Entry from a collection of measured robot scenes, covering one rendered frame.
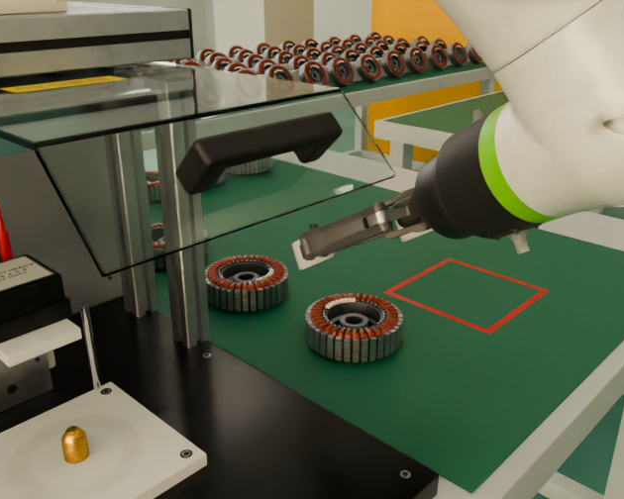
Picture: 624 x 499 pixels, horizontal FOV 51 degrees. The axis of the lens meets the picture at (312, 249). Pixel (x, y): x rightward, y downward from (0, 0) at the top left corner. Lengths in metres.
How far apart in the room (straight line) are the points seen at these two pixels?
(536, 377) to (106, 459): 0.44
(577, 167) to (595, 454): 1.53
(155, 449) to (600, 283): 0.65
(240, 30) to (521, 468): 4.06
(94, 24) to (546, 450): 0.55
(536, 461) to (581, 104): 0.35
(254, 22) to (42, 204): 3.69
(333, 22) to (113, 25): 6.49
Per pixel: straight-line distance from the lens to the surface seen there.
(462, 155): 0.50
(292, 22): 4.49
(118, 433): 0.60
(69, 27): 0.60
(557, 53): 0.40
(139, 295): 0.79
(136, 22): 0.63
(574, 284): 0.97
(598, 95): 0.40
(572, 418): 0.70
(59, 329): 0.57
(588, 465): 1.87
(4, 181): 0.75
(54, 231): 0.79
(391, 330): 0.73
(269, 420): 0.62
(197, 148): 0.36
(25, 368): 0.68
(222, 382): 0.67
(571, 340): 0.83
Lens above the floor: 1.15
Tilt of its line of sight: 23 degrees down
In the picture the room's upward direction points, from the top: straight up
